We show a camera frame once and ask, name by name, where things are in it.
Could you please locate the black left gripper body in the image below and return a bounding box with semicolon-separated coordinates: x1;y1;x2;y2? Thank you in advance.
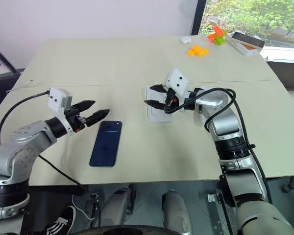
63;104;89;134

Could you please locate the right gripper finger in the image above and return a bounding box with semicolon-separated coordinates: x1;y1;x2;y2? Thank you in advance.
148;84;168;94
143;98;167;111

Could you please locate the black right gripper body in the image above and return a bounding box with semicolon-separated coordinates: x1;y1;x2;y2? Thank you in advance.
163;86;187;114

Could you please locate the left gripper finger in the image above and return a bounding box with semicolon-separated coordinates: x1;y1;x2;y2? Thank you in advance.
84;108;111;127
76;99;97;111

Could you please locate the dark blue smartphone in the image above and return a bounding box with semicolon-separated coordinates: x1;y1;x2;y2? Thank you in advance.
89;120;123;168

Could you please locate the white orange phone box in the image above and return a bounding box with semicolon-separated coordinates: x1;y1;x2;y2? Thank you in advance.
225;31;267;57

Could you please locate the yellow toy brick cluster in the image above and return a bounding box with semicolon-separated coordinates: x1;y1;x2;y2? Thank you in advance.
187;45;209;57

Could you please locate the green toy brick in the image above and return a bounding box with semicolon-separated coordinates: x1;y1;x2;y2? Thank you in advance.
213;30;228;46

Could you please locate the long orange toy brick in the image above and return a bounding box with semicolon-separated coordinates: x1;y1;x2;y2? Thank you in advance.
212;25;226;37

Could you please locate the grey rounded leg shell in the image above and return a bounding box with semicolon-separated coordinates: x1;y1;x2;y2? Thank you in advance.
101;183;138;228
161;189;192;235

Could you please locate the black white-striped sneaker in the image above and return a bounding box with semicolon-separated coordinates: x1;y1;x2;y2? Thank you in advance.
40;205;77;235

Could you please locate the black low cabinet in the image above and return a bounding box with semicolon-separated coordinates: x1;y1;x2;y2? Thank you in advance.
266;60;294;92

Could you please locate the grey metal table leg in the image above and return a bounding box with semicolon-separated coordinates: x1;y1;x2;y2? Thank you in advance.
205;192;236;235

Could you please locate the grey chair base part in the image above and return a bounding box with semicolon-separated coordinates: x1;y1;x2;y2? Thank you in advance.
281;175;294;194

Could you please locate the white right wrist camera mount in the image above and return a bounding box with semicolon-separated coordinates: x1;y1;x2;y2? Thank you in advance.
163;68;188;99

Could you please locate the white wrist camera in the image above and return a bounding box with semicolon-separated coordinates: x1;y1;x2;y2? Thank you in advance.
48;87;74;137

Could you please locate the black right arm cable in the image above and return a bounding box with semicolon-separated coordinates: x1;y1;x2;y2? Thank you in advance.
164;87;272;204

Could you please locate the black window frame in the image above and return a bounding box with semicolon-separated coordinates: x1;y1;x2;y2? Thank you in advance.
191;0;208;36

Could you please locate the black metal frame bar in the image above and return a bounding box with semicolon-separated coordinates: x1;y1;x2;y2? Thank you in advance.
0;40;17;74

